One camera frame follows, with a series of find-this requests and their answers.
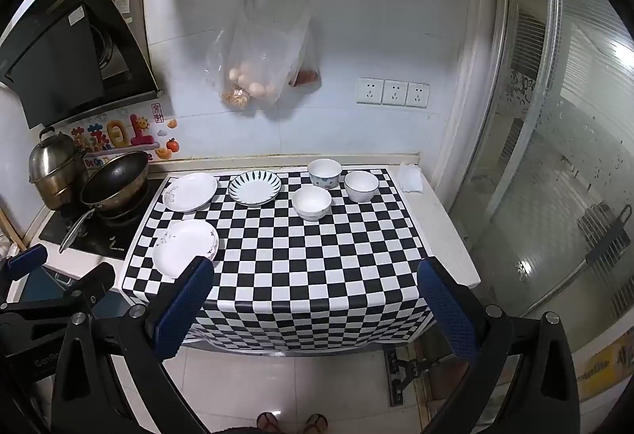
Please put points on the black wok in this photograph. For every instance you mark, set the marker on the black wok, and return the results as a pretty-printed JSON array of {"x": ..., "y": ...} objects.
[{"x": 116, "y": 184}]

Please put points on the white paper towel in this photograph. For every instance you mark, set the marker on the white paper towel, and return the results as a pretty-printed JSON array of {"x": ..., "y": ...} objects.
[{"x": 411, "y": 176}]

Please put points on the black range hood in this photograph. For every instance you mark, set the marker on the black range hood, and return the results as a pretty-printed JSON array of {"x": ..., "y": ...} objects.
[{"x": 59, "y": 58}]

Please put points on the blue patterned bowl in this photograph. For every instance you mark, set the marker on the blue patterned bowl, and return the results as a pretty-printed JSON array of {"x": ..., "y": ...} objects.
[{"x": 324, "y": 169}]

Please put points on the white floral plate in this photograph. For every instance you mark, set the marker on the white floral plate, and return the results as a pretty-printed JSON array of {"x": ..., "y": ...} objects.
[
  {"x": 190, "y": 191},
  {"x": 181, "y": 243}
]

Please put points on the yellow cardboard box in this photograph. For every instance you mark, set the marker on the yellow cardboard box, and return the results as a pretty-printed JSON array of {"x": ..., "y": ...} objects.
[{"x": 604, "y": 367}]

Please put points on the black cooktop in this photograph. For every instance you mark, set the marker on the black cooktop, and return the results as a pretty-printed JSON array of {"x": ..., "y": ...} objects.
[{"x": 94, "y": 238}]

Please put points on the small plastic bag red contents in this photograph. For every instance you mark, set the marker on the small plastic bag red contents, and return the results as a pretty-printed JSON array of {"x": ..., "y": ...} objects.
[{"x": 307, "y": 73}]

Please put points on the glass sliding door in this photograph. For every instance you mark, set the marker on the glass sliding door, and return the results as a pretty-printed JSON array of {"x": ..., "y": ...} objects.
[{"x": 569, "y": 142}]

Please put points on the clear plastic bag of eggs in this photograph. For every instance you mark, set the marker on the clear plastic bag of eggs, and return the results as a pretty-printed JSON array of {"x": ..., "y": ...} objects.
[{"x": 257, "y": 63}]

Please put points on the wooden board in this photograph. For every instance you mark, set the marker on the wooden board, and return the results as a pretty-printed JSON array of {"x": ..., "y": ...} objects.
[{"x": 10, "y": 231}]

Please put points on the white wall socket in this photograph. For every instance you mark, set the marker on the white wall socket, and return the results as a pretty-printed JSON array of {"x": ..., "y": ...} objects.
[
  {"x": 370, "y": 90},
  {"x": 395, "y": 92},
  {"x": 417, "y": 94}
]

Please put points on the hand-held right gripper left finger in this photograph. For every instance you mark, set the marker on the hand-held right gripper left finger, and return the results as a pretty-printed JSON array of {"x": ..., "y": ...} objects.
[{"x": 183, "y": 305}]

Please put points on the white dark-rimmed bowl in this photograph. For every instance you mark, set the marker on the white dark-rimmed bowl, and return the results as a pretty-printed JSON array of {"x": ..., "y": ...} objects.
[{"x": 361, "y": 184}]

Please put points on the black white checkered tablecloth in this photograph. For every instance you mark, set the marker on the black white checkered tablecloth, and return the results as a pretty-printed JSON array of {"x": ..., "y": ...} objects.
[{"x": 307, "y": 265}]

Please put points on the person's foot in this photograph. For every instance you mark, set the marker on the person's foot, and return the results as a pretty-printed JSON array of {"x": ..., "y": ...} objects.
[
  {"x": 316, "y": 423},
  {"x": 270, "y": 421}
]

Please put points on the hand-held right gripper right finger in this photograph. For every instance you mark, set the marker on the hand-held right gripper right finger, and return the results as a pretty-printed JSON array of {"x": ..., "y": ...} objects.
[{"x": 446, "y": 310}]

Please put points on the steel steamer pot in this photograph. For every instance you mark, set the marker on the steel steamer pot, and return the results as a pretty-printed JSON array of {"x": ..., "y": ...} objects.
[{"x": 52, "y": 166}]

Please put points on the person's right foot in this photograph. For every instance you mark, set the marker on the person's right foot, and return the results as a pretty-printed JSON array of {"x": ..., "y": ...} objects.
[{"x": 316, "y": 423}]

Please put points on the black metal bracket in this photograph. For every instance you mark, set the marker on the black metal bracket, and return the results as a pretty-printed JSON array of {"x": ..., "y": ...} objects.
[{"x": 401, "y": 374}]

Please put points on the person's left foot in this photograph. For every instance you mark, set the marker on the person's left foot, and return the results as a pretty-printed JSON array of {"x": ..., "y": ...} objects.
[{"x": 270, "y": 421}]

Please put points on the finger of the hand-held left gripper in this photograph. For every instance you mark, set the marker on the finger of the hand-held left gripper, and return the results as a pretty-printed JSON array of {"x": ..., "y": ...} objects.
[
  {"x": 27, "y": 263},
  {"x": 89, "y": 283}
]

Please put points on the blue striped plate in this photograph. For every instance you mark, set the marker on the blue striped plate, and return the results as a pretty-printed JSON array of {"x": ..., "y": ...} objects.
[{"x": 254, "y": 188}]

